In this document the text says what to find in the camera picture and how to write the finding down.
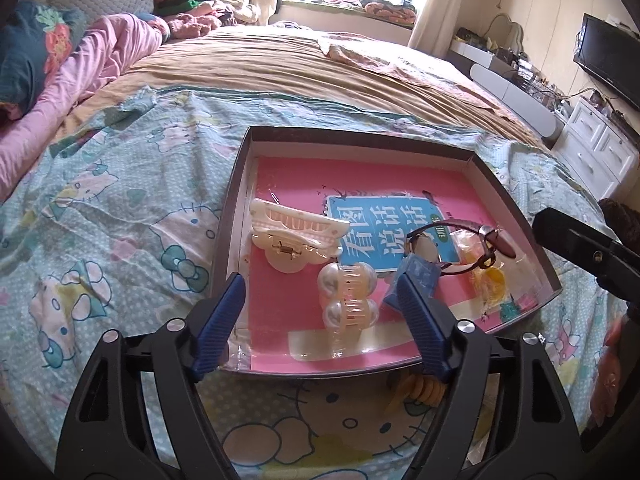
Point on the cartoon printed bed sheet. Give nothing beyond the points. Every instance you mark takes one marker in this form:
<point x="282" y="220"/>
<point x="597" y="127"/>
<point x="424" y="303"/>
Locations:
<point x="125" y="210"/>

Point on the pink patterned cloth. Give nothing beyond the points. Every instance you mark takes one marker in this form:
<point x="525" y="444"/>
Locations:
<point x="360" y="52"/>

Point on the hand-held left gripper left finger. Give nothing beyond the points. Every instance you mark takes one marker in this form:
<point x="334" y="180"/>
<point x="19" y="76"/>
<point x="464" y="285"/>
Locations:
<point x="217" y="317"/>

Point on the pink book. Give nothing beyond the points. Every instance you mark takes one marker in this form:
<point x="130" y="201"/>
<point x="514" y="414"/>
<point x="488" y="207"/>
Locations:
<point x="295" y="180"/>

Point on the white drawer cabinet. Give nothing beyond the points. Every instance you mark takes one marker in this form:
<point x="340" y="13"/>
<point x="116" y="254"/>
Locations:
<point x="597" y="147"/>

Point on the dark red headband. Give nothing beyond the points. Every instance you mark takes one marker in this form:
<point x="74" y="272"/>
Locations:
<point x="492" y="237"/>

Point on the brown bed sheet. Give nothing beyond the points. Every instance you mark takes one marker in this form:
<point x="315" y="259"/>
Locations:
<point x="300" y="67"/>

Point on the dark furry object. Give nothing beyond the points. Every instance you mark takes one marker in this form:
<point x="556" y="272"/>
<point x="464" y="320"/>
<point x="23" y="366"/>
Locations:
<point x="620" y="215"/>

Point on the brown cardboard box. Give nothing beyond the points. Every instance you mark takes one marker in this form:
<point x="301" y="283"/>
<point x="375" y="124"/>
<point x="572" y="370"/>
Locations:
<point x="227" y="240"/>

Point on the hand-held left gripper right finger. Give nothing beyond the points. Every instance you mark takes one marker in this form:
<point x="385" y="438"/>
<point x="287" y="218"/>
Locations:
<point x="422" y="317"/>

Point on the flat screen television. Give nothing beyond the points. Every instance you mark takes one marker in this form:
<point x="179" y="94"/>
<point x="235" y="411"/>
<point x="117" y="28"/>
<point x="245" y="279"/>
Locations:
<point x="612" y="60"/>

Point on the small pearl hair claw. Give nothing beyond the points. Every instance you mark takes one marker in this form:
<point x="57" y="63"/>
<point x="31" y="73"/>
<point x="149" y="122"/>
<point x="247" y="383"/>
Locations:
<point x="347" y="300"/>

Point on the round clear hair comb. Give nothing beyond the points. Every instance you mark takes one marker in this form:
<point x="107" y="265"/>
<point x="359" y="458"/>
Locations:
<point x="426" y="250"/>

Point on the pile of clothes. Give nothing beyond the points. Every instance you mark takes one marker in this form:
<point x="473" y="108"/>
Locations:
<point x="210" y="7"/>

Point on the blankets on window seat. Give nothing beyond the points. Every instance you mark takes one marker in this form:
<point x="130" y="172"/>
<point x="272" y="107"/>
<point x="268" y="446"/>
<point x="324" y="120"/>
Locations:
<point x="370" y="5"/>

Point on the large cream hair claw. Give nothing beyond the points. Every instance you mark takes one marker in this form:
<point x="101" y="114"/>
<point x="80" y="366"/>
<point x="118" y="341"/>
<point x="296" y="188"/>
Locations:
<point x="295" y="232"/>

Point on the cream curtain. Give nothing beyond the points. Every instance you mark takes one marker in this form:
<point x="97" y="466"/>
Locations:
<point x="442" y="2"/>

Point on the pink quilt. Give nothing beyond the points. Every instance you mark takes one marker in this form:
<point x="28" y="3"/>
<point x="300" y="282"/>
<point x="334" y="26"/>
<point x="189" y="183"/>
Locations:
<point x="90" y="65"/>

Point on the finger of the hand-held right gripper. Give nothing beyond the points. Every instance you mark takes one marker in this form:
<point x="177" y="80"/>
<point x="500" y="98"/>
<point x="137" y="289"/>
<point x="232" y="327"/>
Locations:
<point x="585" y="247"/>

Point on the blue floral pillow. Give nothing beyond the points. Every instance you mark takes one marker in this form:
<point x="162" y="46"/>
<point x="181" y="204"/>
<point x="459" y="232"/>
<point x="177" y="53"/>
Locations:
<point x="30" y="45"/>

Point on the white dressing table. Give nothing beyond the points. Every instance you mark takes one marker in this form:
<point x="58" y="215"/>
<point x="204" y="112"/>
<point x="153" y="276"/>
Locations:
<point x="480" y="50"/>

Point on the yellow item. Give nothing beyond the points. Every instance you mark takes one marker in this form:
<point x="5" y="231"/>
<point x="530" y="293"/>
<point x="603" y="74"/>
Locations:
<point x="490" y="275"/>

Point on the grey white bench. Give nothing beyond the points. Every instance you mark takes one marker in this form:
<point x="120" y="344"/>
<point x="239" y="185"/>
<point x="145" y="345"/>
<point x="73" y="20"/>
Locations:
<point x="515" y="97"/>

